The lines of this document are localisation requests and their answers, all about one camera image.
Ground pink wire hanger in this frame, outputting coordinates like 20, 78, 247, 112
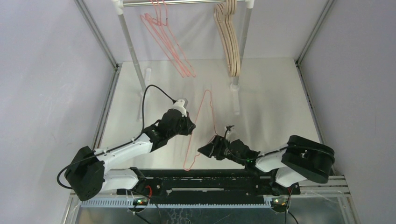
183, 89, 218, 171
148, 0, 197, 78
140, 0, 189, 78
143, 0, 193, 78

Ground beige plastic hanger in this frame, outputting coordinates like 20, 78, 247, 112
221, 0, 242, 77
213, 0, 235, 77
217, 0, 239, 78

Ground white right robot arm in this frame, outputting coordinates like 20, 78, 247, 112
198, 135, 335, 194

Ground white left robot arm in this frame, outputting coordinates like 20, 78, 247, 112
62, 109, 196, 201

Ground right circuit board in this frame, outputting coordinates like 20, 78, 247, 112
271, 198, 288, 207

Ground circuit board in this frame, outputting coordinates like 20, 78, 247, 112
271, 198, 288, 207
133, 198, 150, 207

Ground left circuit board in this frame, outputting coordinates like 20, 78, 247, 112
133, 198, 150, 207

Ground metal clothes rack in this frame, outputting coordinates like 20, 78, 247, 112
112, 0, 255, 115

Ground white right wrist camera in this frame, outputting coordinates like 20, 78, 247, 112
225, 125, 238, 142

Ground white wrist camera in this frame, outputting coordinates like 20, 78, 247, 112
172, 98, 188, 117
225, 125, 238, 142

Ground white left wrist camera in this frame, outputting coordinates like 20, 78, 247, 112
172, 98, 188, 117

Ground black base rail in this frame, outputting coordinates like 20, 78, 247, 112
116, 169, 301, 205

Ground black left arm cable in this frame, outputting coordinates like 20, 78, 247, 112
56, 84, 178, 190

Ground left aluminium frame post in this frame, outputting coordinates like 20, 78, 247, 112
74, 0, 120, 149

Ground aluminium frame post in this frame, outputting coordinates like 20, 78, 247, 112
74, 0, 120, 149
295, 0, 337, 144

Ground right aluminium frame post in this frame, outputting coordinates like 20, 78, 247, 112
295, 0, 337, 144

